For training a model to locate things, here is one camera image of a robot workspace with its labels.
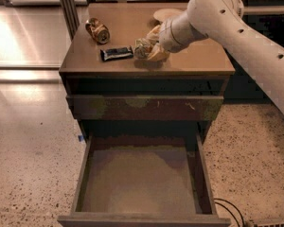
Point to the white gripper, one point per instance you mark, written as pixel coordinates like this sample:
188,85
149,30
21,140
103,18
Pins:
166,34

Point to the white 7up can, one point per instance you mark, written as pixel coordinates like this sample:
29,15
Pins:
143,48

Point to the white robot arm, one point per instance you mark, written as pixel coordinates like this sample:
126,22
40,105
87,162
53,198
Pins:
221,20

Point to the brown drawer cabinet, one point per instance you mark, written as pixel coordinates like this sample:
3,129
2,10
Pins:
203,69

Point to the brown soda can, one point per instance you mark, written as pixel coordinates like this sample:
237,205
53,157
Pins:
98,31

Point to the closed top drawer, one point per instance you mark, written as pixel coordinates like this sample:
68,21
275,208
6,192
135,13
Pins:
163,108

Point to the white ceramic bowl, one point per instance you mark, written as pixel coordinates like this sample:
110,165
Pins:
162,15

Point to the dark snack bar wrapper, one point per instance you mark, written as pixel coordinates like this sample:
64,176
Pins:
113,54

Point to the blue tape piece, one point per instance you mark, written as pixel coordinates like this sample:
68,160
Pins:
81,138

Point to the grey floor device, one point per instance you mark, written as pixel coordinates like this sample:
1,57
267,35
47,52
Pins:
265,222

